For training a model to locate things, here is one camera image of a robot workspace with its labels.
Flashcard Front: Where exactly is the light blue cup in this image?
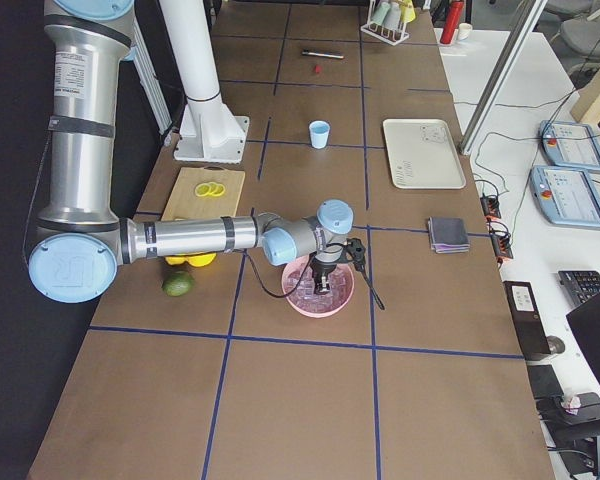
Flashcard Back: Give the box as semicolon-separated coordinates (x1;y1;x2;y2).
309;120;330;149

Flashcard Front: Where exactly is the pink bowl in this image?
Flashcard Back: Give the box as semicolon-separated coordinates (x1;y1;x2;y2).
281;257;356;320

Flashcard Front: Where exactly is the black keyboard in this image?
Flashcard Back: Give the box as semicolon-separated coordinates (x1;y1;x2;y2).
558;270;600;306

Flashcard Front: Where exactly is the wooden cutting board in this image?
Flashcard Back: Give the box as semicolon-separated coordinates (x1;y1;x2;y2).
162;167;245;221

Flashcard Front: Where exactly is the aluminium frame post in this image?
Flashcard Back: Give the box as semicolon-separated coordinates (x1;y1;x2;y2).
459;0;547;155

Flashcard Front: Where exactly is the mint green cup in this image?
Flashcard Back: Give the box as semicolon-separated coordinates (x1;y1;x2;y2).
369;1;390;26

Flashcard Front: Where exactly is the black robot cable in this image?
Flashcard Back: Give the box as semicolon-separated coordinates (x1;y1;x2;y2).
242;247;314;300

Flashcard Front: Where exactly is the grey folded cloth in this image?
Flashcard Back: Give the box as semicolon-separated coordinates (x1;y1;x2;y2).
427;217;470;254

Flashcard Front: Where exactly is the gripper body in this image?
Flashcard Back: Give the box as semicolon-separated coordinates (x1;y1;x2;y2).
310;248;343;283

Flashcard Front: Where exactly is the steel muddler black tip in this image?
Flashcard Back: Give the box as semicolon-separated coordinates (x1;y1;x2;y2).
301;49;345;60

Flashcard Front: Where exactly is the white paper cup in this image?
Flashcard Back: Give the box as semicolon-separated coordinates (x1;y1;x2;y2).
456;23;473;41

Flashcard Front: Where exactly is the cream bear tray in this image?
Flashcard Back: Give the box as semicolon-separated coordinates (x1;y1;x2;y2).
382;119;466;190

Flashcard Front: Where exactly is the teach pendant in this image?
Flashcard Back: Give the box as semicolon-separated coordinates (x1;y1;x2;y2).
539;120;600;173
530;166;600;229

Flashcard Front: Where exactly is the grey cup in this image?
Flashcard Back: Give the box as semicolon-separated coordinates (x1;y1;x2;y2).
383;3;401;31

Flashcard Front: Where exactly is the black box with label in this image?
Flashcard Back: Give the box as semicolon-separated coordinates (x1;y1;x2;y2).
503;281;551;361

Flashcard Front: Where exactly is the lower teach pendant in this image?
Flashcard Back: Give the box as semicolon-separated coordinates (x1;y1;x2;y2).
530;166;600;229

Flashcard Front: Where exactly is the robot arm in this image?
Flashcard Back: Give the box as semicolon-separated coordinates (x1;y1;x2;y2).
28;1;353;303

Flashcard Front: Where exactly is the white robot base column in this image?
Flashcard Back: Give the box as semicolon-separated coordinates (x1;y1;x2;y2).
160;0;250;164

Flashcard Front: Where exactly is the yellow lemon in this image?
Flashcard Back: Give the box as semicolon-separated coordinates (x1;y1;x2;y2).
164;256;189;266
187;253;216;268

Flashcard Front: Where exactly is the white wire cup rack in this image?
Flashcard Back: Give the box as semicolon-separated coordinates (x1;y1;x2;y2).
360;1;410;46

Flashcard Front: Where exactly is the lemon slices stack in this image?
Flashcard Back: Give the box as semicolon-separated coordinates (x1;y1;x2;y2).
194;181;226;197

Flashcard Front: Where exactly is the upper teach pendant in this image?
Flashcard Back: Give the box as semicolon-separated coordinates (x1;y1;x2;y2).
539;120;600;173

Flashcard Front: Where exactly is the clear ice cubes pile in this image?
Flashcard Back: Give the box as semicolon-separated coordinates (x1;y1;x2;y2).
286;264;351;311

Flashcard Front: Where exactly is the yellow cup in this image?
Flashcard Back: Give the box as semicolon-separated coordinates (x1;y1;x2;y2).
398;0;416;24

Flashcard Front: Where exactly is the red bottle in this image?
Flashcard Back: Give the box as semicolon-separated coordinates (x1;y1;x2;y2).
439;0;465;45

